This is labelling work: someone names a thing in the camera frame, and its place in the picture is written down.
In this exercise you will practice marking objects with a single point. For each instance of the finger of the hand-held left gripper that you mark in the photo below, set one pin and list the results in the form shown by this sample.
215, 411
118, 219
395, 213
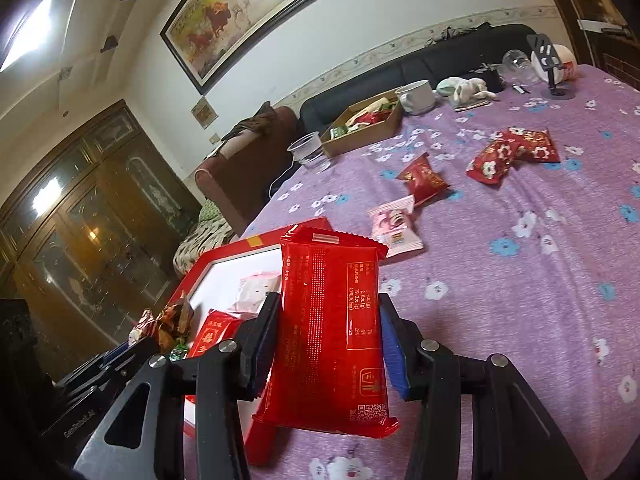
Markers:
135, 352

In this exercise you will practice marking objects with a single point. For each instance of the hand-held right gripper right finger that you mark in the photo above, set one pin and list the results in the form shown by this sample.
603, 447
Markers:
392, 355

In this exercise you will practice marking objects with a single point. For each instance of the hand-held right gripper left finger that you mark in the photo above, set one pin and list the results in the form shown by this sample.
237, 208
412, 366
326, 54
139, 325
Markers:
260, 330

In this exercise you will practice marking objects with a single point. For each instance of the gold brown candy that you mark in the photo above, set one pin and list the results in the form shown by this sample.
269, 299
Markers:
175, 317

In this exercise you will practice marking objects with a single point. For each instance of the red gift box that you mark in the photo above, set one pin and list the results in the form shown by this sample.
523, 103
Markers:
225, 265

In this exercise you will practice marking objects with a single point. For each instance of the red white wrapped candy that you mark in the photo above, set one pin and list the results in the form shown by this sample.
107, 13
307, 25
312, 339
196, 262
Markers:
142, 327

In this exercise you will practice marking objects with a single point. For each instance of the pale pink snack packet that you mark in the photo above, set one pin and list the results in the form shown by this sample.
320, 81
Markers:
257, 287

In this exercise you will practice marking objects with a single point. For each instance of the green wrapped candy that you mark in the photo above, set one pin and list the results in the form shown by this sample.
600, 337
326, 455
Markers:
178, 352

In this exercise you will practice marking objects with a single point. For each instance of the red gold print packet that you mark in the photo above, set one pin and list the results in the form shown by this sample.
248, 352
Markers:
215, 335
422, 180

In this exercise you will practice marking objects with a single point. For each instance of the floral patterned cushion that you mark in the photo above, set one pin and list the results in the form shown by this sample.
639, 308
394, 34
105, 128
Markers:
200, 240

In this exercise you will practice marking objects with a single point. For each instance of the purple floral cloth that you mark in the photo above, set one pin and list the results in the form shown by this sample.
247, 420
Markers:
500, 270

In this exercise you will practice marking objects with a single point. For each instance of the wooden glass door wardrobe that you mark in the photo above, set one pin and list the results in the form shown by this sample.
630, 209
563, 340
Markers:
90, 220

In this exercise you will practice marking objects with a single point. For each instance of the brown armchair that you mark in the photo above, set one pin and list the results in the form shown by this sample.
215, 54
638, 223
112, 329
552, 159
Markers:
240, 180

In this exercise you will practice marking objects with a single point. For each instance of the clear plastic cup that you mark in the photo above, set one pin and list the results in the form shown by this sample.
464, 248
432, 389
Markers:
310, 152
520, 65

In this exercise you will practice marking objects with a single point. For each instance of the brown clothing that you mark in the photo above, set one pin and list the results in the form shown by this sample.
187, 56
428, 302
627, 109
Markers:
255, 122

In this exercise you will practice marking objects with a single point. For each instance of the red floral snack packet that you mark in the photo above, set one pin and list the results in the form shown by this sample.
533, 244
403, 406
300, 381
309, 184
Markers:
492, 162
537, 147

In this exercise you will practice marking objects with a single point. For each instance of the cardboard box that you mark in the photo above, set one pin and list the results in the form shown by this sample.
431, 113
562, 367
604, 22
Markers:
365, 132

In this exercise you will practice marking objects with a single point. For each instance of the small framed picture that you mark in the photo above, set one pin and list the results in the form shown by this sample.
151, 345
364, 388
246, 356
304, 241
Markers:
205, 112

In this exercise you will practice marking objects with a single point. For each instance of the white mug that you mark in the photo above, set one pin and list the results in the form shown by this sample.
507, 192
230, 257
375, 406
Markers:
417, 97

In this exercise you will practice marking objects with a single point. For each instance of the tan booklet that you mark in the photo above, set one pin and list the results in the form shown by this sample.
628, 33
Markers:
470, 105

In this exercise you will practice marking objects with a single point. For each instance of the white and green cloth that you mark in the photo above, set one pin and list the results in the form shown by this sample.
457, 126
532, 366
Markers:
465, 87

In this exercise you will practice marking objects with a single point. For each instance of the black leather sofa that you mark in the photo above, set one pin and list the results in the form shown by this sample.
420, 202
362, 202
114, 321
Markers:
400, 67

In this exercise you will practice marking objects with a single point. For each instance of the black small box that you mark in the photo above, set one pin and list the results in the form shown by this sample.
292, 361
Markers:
492, 77

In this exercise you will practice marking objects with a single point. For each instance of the dark clothing pile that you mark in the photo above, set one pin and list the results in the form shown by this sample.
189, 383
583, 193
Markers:
460, 32

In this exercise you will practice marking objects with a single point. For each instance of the ceiling light panel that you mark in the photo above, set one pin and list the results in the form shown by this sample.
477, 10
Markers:
30, 30

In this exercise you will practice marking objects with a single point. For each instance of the white paper bowl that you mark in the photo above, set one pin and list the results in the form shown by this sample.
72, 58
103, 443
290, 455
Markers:
565, 62

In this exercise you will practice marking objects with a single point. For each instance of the black phone stand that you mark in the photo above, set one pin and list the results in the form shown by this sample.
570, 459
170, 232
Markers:
542, 50

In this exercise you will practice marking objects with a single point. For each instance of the wooden display cabinet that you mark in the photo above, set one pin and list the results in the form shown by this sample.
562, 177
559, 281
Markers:
600, 10

